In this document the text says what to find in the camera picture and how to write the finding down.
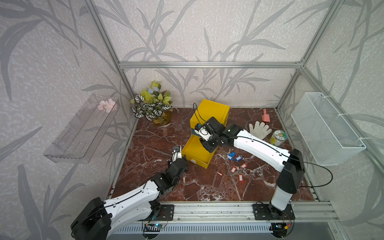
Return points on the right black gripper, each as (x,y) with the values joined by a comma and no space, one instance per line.
(205,146)

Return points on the keys with blue tag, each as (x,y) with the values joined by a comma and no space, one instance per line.
(231,156)

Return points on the yellow bottom drawer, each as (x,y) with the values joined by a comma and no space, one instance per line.
(196,153)

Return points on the yellow drawer cabinet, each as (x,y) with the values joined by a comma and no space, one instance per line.
(208,109)

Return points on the keys with red tags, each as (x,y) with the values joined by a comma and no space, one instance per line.
(239,171)

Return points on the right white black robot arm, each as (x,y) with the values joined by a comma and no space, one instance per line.
(289,164)

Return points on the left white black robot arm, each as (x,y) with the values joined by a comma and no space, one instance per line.
(99,219)

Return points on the white work glove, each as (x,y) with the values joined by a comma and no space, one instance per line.
(259,130)

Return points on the pink plastic scoop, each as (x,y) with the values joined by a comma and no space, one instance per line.
(265,116)

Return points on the artificial plant in vase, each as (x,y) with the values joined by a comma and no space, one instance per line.
(153,104)

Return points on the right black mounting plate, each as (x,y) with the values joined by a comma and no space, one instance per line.
(266,212)

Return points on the black mounting plate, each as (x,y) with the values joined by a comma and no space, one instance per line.
(165,213)
(266,212)

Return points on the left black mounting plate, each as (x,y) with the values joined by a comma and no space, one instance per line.
(165,213)

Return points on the pink artificial flower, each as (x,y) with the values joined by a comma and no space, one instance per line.
(107,105)

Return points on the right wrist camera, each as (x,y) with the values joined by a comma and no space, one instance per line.
(212,124)

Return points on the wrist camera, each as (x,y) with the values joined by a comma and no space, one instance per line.
(212,124)
(177,153)

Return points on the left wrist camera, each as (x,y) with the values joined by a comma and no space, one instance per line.
(177,153)

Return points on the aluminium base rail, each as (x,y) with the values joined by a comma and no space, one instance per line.
(242,212)

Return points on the white wire mesh basket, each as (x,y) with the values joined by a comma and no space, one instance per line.
(328,135)

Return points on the clear acrylic wall shelf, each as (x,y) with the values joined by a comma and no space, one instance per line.
(79,140)

